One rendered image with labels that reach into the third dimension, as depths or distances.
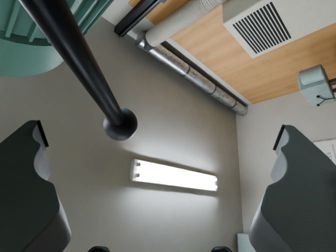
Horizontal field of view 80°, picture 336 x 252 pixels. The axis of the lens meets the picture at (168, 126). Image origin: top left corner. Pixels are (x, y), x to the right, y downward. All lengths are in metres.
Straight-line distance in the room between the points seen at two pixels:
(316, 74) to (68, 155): 2.14
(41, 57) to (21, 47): 0.03
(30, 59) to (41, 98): 1.35
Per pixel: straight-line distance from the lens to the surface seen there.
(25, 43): 0.23
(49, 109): 1.60
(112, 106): 0.16
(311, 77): 2.27
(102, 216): 1.69
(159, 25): 1.98
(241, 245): 3.09
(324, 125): 3.17
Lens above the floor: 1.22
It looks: 43 degrees up
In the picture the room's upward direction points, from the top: 106 degrees counter-clockwise
